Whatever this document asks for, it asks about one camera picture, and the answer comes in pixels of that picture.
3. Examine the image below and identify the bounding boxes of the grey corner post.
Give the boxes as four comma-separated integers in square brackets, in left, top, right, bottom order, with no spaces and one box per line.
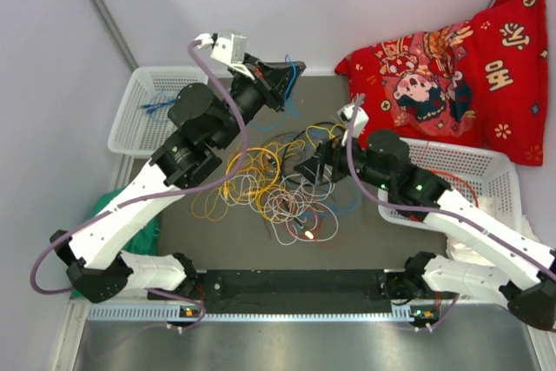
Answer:
[89,0,139,72]

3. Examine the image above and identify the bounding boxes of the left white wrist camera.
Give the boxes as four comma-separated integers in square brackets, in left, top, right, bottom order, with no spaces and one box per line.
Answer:
[195,30,248,74]

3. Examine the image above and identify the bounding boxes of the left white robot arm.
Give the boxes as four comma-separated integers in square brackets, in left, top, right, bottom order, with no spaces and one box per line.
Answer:
[50,54,306,303]

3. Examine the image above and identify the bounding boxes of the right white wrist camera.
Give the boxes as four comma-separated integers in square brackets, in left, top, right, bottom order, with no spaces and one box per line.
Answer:
[337,103,369,139]

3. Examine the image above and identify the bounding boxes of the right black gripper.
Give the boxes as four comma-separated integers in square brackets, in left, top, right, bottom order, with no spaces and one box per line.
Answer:
[294,127,393,191]

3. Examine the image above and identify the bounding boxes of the right white plastic basket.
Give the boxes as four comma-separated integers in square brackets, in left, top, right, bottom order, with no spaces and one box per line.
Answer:
[404,138,522,231]

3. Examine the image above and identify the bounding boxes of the black cable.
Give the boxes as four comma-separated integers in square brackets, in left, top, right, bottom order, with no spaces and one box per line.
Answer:
[277,122,348,185]

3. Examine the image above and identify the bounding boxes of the white plastic basket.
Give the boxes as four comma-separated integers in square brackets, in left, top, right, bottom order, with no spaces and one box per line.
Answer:
[108,66,208,159]
[404,138,522,231]

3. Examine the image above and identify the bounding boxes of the red printed pillow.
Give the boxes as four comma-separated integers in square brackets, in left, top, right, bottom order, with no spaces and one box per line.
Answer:
[335,0,549,166]

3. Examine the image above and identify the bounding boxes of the orange cable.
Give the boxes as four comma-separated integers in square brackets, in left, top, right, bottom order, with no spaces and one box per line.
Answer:
[434,169,480,209]

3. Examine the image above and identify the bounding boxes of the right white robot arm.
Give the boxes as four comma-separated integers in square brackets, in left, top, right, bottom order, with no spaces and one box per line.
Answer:
[295,130,555,332]

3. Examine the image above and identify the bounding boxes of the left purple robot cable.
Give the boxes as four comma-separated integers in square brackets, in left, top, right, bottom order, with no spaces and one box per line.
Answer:
[29,39,251,294]

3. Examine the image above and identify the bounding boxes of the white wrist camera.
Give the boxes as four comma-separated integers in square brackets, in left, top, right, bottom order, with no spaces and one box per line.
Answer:
[195,30,248,74]
[337,103,369,139]

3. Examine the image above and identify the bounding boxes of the left white plastic basket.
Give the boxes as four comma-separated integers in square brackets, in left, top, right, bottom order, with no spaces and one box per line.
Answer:
[108,66,208,159]

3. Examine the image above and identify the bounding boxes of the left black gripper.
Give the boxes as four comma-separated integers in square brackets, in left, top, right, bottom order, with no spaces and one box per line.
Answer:
[210,54,306,151]

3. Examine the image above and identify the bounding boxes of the white cable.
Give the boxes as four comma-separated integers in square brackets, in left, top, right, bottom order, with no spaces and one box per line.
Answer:
[221,170,340,247]

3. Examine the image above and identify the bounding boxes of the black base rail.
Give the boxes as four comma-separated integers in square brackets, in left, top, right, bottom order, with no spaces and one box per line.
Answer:
[92,269,441,327]

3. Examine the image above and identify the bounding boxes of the green cloth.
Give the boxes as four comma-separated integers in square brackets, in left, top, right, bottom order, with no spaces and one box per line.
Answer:
[69,190,161,301]

